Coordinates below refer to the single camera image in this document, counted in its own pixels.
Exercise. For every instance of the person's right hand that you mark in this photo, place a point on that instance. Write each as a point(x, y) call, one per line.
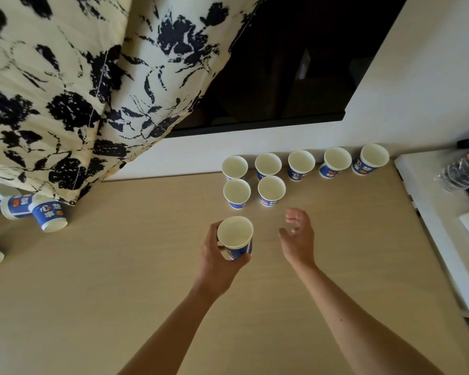
point(303, 246)

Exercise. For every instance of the person's left hand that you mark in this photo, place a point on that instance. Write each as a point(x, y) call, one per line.
point(215, 273)

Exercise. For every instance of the pile of paper cups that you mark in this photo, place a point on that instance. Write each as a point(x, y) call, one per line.
point(49, 215)

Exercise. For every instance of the person's right forearm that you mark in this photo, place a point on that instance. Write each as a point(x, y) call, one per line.
point(355, 328)

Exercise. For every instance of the person's left forearm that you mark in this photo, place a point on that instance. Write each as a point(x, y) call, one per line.
point(168, 335)

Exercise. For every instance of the white cabinet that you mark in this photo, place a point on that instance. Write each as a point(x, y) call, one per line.
point(422, 167)

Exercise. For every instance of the clear water bottle red label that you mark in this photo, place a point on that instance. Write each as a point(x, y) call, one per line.
point(461, 169)

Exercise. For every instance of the black television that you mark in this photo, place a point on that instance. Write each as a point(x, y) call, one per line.
point(297, 54)

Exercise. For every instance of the cream floral cloth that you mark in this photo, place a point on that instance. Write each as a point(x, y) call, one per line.
point(62, 74)

